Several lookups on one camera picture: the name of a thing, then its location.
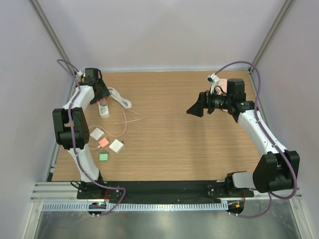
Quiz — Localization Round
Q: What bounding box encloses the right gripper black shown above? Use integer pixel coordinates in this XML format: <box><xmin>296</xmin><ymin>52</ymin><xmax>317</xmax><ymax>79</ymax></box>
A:
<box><xmin>187</xmin><ymin>87</ymin><xmax>232</xmax><ymax>118</ymax></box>

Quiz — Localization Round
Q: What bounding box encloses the pink round socket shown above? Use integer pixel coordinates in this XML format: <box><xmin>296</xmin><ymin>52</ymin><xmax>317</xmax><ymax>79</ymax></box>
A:
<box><xmin>215</xmin><ymin>79</ymin><xmax>227</xmax><ymax>95</ymax></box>

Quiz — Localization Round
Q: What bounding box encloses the white charger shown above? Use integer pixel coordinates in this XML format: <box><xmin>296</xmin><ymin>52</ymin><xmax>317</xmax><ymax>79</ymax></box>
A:
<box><xmin>90</xmin><ymin>128</ymin><xmax>105</xmax><ymax>141</ymax></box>
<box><xmin>109</xmin><ymin>139</ymin><xmax>124</xmax><ymax>154</ymax></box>

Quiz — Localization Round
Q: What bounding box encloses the pink usb charger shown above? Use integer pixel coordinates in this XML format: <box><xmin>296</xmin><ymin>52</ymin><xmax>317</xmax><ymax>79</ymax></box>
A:
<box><xmin>98</xmin><ymin>137</ymin><xmax>110</xmax><ymax>148</ymax></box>

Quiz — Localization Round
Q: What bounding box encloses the green usb charger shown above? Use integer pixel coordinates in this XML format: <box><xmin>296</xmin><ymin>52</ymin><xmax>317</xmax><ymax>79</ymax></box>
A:
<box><xmin>99</xmin><ymin>151</ymin><xmax>109</xmax><ymax>161</ymax></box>

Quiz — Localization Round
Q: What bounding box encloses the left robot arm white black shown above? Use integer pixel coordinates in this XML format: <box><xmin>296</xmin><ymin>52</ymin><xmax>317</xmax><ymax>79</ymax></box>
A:
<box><xmin>52</xmin><ymin>68</ymin><xmax>110</xmax><ymax>199</ymax></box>

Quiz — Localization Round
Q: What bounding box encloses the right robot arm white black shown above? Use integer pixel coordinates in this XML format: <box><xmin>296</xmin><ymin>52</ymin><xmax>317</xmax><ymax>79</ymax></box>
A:
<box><xmin>186</xmin><ymin>75</ymin><xmax>300</xmax><ymax>198</ymax></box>

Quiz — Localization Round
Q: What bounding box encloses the pink plug in strip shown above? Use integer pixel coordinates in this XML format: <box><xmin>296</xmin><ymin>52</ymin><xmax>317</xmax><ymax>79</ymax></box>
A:
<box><xmin>99</xmin><ymin>98</ymin><xmax>108</xmax><ymax>106</ymax></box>

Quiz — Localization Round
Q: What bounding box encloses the white green power strip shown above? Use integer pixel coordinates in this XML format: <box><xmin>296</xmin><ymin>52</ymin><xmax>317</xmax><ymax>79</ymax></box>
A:
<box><xmin>98</xmin><ymin>102</ymin><xmax>110</xmax><ymax>119</ymax></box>

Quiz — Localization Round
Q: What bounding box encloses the white power cord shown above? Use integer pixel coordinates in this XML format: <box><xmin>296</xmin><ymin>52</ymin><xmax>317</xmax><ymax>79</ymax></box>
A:
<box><xmin>107</xmin><ymin>87</ymin><xmax>133</xmax><ymax>110</ymax></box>

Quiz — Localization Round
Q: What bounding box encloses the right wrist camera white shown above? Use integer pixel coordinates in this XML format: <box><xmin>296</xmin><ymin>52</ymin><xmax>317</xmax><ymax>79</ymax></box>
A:
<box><xmin>207</xmin><ymin>73</ymin><xmax>220</xmax><ymax>94</ymax></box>

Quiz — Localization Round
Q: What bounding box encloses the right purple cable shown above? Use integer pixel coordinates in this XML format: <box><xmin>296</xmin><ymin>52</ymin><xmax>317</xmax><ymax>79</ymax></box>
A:
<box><xmin>214</xmin><ymin>60</ymin><xmax>299</xmax><ymax>219</ymax></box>

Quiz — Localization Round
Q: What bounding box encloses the purple cable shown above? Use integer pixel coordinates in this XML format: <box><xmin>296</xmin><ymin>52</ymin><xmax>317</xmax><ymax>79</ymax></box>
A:
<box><xmin>56</xmin><ymin>59</ymin><xmax>127</xmax><ymax>217</ymax></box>
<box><xmin>214</xmin><ymin>60</ymin><xmax>299</xmax><ymax>219</ymax></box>

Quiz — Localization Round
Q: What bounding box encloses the slotted cable duct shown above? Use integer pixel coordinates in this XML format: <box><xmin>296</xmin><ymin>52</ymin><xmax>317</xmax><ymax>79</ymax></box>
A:
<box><xmin>42</xmin><ymin>201</ymin><xmax>228</xmax><ymax>212</ymax></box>

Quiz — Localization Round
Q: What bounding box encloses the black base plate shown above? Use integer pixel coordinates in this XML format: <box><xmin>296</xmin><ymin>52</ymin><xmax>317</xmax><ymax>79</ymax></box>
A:
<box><xmin>71</xmin><ymin>180</ymin><xmax>254</xmax><ymax>205</ymax></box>

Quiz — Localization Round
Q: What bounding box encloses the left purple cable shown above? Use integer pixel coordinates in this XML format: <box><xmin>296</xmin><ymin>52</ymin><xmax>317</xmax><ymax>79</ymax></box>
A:
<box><xmin>56</xmin><ymin>59</ymin><xmax>127</xmax><ymax>217</ymax></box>

